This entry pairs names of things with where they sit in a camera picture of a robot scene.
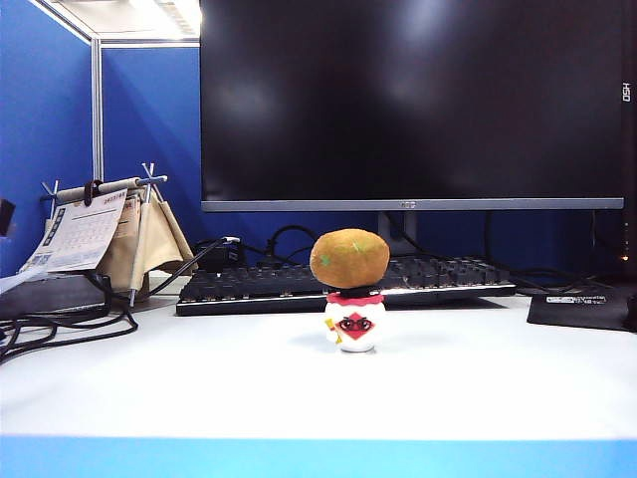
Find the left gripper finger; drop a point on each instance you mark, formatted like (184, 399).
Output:
(6, 217)

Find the brown plush kiwi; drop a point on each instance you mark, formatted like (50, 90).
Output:
(348, 259)

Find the white flat-head doll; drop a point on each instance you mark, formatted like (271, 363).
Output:
(354, 338)

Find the white paper calendar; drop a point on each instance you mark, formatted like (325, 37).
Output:
(84, 234)

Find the beige canvas tent stand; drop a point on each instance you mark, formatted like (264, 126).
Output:
(154, 234)

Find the black power adapter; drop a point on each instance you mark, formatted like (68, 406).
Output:
(221, 256)

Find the black mechanical keyboard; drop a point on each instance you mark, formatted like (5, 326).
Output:
(259, 284)

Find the grey monitor stand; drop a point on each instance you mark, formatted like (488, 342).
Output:
(400, 221)

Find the large black computer monitor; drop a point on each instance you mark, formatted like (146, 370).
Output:
(408, 99)

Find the black mouse pad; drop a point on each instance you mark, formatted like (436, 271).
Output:
(572, 313)

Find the black HSD monitor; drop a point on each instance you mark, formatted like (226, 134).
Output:
(630, 149)

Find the silver partition post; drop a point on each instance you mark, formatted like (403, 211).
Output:
(97, 109)

